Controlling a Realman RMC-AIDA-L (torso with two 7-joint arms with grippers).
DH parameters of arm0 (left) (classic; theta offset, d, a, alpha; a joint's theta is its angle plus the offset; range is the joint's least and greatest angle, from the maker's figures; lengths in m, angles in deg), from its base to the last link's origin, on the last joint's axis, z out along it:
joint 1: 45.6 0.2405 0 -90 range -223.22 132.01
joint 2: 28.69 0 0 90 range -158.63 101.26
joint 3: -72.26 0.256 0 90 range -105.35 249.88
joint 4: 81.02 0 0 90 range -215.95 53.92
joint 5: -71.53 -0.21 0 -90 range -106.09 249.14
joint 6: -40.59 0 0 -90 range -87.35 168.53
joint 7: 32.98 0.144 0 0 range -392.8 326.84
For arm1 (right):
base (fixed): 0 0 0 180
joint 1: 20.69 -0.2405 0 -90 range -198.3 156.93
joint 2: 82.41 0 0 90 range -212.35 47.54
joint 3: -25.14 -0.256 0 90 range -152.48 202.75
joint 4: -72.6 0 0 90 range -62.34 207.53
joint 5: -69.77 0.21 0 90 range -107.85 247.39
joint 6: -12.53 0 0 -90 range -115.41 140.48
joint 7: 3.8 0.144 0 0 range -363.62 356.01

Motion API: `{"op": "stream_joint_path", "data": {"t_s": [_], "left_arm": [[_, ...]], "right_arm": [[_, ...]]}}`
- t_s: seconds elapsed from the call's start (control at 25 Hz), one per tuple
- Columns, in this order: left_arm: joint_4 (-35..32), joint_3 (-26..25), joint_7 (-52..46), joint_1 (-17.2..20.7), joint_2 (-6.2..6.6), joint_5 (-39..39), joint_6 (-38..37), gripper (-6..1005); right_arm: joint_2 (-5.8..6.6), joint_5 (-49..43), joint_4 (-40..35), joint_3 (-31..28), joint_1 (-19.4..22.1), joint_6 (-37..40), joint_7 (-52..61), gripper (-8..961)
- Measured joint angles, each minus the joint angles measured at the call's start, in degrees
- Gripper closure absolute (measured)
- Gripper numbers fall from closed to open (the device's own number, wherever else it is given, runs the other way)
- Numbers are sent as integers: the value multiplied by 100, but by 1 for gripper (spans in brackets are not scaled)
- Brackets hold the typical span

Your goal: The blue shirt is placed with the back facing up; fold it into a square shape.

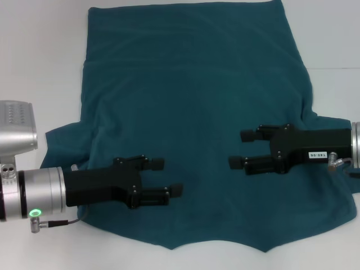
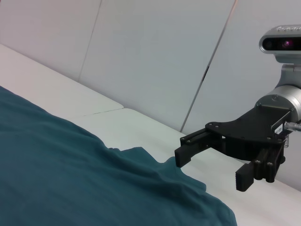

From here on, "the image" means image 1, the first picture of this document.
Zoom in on right gripper cable with plug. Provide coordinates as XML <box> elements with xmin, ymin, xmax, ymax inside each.
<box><xmin>327</xmin><ymin>151</ymin><xmax>360</xmax><ymax>179</ymax></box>

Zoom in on gripper cable with plug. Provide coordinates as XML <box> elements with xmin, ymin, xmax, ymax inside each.
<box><xmin>327</xmin><ymin>151</ymin><xmax>360</xmax><ymax>179</ymax></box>
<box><xmin>30</xmin><ymin>206</ymin><xmax>87</xmax><ymax>233</ymax></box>

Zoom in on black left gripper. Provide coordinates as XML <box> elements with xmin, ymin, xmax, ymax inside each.
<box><xmin>64</xmin><ymin>154</ymin><xmax>184</xmax><ymax>209</ymax></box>

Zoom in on left gripper cable with plug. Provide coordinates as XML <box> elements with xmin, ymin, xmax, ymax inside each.
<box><xmin>30</xmin><ymin>206</ymin><xmax>87</xmax><ymax>233</ymax></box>

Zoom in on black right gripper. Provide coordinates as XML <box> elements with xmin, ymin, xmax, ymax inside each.
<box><xmin>228</xmin><ymin>123</ymin><xmax>352</xmax><ymax>177</ymax></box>

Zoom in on blue teal shirt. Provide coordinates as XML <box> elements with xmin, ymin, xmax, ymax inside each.
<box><xmin>44</xmin><ymin>0</ymin><xmax>360</xmax><ymax>246</ymax></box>

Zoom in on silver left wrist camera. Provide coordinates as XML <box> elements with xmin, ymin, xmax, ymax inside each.
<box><xmin>0</xmin><ymin>100</ymin><xmax>38</xmax><ymax>158</ymax></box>

